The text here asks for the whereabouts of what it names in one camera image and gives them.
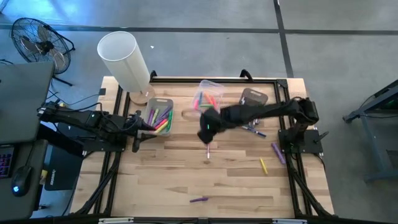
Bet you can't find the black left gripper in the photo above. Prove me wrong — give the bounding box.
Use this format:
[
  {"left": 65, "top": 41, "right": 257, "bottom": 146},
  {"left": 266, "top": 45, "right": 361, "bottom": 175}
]
[{"left": 123, "top": 112, "right": 158, "bottom": 154}]

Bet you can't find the smoky dark plastic bin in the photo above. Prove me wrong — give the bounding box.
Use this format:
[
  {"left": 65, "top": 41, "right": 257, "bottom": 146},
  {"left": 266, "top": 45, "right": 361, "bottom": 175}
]
[{"left": 236, "top": 87, "right": 269, "bottom": 129}]

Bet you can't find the blue grey metal cart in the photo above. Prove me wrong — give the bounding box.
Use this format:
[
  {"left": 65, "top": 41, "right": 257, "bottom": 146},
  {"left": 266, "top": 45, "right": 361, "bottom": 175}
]
[{"left": 343, "top": 79, "right": 398, "bottom": 183}]

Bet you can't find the black computer mouse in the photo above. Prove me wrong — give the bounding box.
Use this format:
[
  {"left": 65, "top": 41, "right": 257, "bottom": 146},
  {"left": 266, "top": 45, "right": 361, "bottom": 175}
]
[{"left": 11, "top": 166, "right": 33, "bottom": 198}]

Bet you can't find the backlit computer keyboard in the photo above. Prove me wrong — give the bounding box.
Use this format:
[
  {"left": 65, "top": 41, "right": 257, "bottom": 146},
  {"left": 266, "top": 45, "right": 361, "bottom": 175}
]
[{"left": 0, "top": 145, "right": 16, "bottom": 180}]

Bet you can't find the grey computer monitor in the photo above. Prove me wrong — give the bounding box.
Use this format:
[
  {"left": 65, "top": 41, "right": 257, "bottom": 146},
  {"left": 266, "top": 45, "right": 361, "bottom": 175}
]
[{"left": 0, "top": 61, "right": 56, "bottom": 146}]

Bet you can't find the white cylinder table lamp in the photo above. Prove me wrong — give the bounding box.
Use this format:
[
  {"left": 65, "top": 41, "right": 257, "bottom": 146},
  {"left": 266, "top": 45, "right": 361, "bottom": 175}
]
[{"left": 96, "top": 30, "right": 156, "bottom": 106}]

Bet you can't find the black floor fan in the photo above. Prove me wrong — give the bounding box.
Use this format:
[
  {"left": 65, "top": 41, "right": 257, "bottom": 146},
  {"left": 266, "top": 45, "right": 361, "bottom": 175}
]
[{"left": 11, "top": 17, "right": 76, "bottom": 87}]

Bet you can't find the silver aluminium bracket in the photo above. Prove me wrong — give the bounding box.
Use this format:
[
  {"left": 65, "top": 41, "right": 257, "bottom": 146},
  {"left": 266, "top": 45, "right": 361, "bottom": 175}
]
[
  {"left": 272, "top": 218, "right": 308, "bottom": 224},
  {"left": 98, "top": 217, "right": 135, "bottom": 224}
]

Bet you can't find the black flat bar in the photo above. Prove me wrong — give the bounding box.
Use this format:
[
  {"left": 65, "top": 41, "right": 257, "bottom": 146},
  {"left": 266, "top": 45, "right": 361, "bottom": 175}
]
[{"left": 36, "top": 123, "right": 85, "bottom": 159}]

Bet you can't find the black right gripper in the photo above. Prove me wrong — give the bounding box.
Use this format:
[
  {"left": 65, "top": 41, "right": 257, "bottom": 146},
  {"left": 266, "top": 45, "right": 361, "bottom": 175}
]
[{"left": 197, "top": 106, "right": 230, "bottom": 146}]

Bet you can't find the clear plastic bin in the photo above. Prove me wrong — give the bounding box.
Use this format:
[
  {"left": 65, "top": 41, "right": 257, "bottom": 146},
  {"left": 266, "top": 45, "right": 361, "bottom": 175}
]
[{"left": 192, "top": 79, "right": 226, "bottom": 114}]

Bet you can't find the yellow slim highlighter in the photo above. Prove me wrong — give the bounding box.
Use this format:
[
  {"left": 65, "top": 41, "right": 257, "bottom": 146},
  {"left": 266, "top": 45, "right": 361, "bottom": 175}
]
[{"left": 259, "top": 157, "right": 269, "bottom": 175}]

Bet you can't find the pink thick highlighter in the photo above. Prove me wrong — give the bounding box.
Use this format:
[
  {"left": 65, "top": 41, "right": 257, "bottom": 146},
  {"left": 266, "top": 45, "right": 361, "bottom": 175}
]
[{"left": 154, "top": 117, "right": 169, "bottom": 131}]

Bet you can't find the dark grey desk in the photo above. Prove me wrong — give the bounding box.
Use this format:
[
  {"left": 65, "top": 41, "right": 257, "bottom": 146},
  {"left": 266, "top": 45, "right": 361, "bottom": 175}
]
[{"left": 0, "top": 139, "right": 50, "bottom": 222}]

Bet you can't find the light grey plastic bin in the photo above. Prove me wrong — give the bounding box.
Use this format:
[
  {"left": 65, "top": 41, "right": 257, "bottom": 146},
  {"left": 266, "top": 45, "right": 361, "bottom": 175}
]
[{"left": 142, "top": 98, "right": 175, "bottom": 137}]

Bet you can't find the yellow thick highlighter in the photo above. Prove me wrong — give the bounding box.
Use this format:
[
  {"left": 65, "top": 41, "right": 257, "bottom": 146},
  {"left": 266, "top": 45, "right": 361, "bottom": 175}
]
[{"left": 156, "top": 120, "right": 171, "bottom": 134}]

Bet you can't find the black aluminium table frame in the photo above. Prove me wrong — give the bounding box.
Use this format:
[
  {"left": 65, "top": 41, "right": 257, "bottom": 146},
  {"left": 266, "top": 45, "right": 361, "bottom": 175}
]
[{"left": 70, "top": 70, "right": 335, "bottom": 224}]

